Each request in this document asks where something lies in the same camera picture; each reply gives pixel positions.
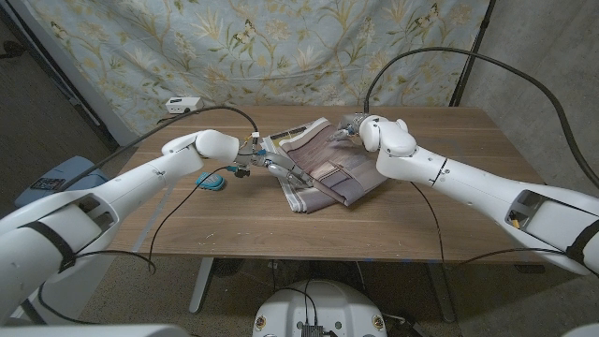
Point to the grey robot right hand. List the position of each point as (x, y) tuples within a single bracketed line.
[(352, 124)]

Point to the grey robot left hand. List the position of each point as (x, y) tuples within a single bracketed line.
[(276, 165)]

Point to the sofa print cloth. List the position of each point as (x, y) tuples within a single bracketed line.
[(327, 164)]

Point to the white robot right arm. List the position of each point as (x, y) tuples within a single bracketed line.
[(468, 182)]

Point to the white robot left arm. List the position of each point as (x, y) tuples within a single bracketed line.
[(117, 201)]

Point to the floral print backdrop cloth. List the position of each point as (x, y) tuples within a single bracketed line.
[(234, 56)]

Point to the small teal oval object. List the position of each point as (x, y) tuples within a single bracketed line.
[(210, 181)]

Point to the white power strip box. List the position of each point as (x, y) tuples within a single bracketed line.
[(183, 105)]

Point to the black backdrop stand pole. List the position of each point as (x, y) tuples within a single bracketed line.
[(470, 56)]

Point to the white table leg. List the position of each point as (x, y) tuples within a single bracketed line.
[(201, 285), (442, 295)]

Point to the white robot torso base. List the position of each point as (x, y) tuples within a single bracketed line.
[(351, 304)]

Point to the small black torso box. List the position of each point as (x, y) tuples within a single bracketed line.
[(312, 331)]

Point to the blue-grey padded stool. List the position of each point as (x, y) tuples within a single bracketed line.
[(70, 171)]

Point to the white robot chest cover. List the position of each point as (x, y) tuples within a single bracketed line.
[(93, 331)]

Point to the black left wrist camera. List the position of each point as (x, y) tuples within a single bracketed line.
[(242, 172)]

